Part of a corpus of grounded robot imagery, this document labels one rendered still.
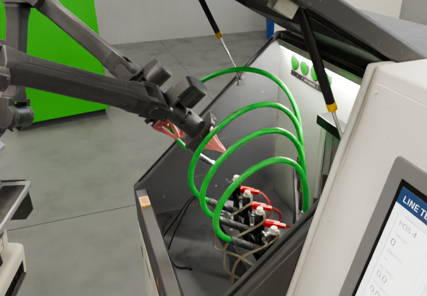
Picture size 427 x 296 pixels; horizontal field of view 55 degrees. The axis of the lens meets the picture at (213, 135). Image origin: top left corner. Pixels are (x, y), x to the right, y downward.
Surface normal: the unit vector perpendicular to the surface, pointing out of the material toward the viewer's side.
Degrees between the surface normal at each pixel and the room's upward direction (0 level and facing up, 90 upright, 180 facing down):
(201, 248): 0
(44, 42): 90
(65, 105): 90
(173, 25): 90
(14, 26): 68
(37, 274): 0
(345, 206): 76
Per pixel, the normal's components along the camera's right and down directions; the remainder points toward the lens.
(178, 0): 0.31, 0.42
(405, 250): -0.93, -0.06
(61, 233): -0.02, -0.89
